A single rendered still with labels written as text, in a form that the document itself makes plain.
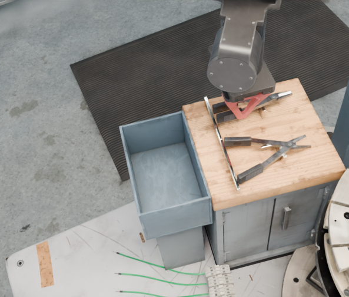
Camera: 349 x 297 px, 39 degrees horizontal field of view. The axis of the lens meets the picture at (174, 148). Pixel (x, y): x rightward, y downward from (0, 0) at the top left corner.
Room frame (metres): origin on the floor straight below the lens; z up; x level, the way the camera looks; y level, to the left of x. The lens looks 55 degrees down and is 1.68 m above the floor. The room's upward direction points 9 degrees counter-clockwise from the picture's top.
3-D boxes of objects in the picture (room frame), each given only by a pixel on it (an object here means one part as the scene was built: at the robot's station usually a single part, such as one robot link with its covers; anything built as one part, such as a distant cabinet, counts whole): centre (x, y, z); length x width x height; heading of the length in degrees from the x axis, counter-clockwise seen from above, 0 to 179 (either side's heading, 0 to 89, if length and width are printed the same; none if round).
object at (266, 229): (0.43, -0.13, 0.91); 0.19 x 0.19 x 0.26; 6
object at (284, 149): (0.38, -0.14, 1.09); 0.06 x 0.01 x 0.01; 120
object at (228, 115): (0.46, -0.09, 1.10); 0.04 x 0.01 x 0.02; 98
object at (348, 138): (0.51, -0.35, 0.91); 0.07 x 0.07 x 0.25; 86
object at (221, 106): (0.48, -0.09, 1.10); 0.04 x 0.01 x 0.02; 98
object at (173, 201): (0.42, 0.02, 0.92); 0.17 x 0.11 x 0.28; 6
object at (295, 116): (0.43, -0.13, 1.05); 0.20 x 0.19 x 0.02; 96
